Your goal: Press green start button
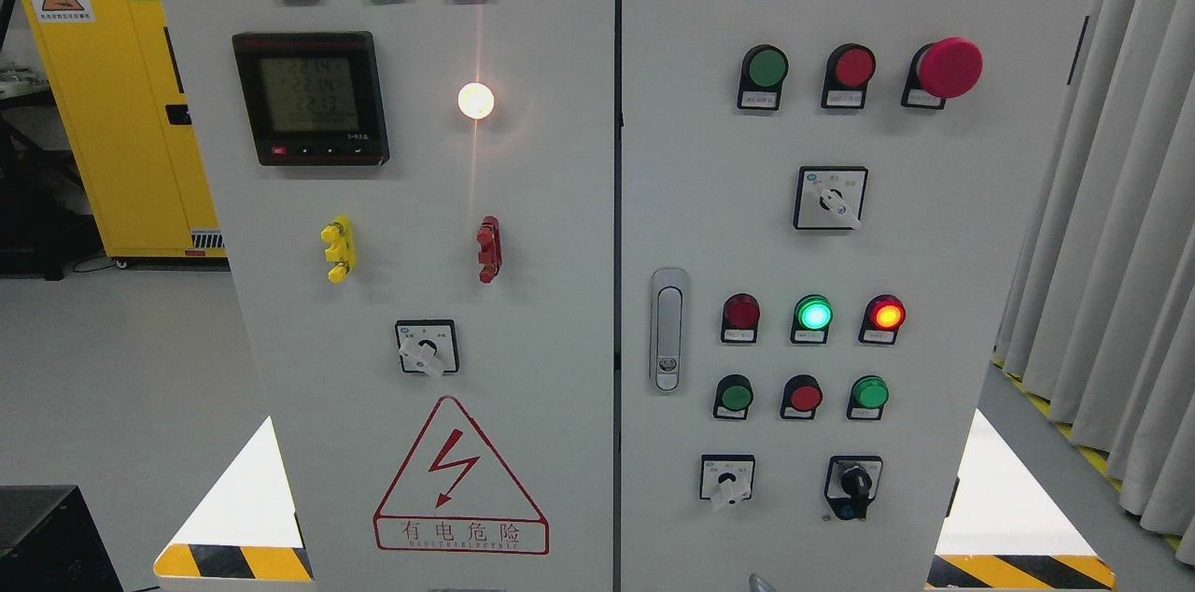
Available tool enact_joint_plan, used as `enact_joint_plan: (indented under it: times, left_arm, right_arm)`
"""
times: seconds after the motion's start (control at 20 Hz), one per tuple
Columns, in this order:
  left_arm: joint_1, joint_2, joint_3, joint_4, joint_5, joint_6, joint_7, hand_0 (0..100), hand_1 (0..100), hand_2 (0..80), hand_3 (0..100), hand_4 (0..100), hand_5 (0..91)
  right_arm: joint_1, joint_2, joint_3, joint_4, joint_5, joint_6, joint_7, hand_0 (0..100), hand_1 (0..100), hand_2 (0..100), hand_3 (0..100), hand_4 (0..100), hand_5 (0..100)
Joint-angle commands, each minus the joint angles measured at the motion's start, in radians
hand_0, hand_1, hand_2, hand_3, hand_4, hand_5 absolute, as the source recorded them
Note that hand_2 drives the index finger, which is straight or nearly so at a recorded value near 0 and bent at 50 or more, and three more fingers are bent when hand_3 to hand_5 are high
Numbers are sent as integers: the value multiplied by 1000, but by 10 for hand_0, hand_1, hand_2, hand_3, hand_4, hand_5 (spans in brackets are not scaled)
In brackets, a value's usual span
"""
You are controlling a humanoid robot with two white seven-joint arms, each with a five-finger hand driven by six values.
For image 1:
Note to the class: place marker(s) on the black digital power meter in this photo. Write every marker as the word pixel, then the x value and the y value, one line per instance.
pixel 312 98

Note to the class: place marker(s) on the grey curtain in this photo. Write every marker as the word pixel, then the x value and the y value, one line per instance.
pixel 1100 320

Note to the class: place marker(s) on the bright white indicator lamp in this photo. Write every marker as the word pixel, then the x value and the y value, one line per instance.
pixel 476 101

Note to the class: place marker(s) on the lit red lamp middle row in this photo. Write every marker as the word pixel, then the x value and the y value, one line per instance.
pixel 882 320

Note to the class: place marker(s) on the black box bottom left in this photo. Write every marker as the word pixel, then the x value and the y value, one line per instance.
pixel 49 542

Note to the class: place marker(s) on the green start push button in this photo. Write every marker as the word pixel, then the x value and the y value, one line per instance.
pixel 763 69

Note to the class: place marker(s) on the silver cabinet door handle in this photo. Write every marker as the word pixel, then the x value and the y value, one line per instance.
pixel 669 292

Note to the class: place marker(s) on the white rotary selector switch left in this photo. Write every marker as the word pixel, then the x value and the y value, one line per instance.
pixel 427 346

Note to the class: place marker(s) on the black key selector switch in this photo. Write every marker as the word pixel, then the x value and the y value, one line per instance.
pixel 851 485

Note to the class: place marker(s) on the red electrical hazard sticker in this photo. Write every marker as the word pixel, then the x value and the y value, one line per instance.
pixel 454 492

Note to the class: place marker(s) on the grey electrical control cabinet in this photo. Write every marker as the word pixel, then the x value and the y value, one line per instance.
pixel 616 149

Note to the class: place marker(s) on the dark red lamp middle row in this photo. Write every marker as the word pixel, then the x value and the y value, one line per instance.
pixel 740 320

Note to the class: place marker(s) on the green push button lower right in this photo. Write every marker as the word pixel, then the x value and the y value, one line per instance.
pixel 868 397

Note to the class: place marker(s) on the yellow safety cabinet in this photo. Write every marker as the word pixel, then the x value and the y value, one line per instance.
pixel 112 71

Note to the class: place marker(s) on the green push button lower left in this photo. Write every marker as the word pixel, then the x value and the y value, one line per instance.
pixel 733 398

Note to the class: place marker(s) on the yellow terminal connector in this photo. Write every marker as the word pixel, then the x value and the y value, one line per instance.
pixel 340 248

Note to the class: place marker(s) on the white rotary switch upper right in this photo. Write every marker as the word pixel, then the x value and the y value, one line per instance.
pixel 829 198

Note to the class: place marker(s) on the red terminal connector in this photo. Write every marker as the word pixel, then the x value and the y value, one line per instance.
pixel 490 248

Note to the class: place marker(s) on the red stop push button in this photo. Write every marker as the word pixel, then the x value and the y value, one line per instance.
pixel 847 74

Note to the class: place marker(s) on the lit green lamp middle row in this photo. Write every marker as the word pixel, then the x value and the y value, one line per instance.
pixel 812 319

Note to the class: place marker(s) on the red push button lower middle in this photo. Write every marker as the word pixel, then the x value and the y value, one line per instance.
pixel 801 398

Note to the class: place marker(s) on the white rotary switch bottom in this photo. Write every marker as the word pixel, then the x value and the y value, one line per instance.
pixel 726 480

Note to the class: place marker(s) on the red emergency stop mushroom button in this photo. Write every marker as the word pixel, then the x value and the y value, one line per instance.
pixel 943 70

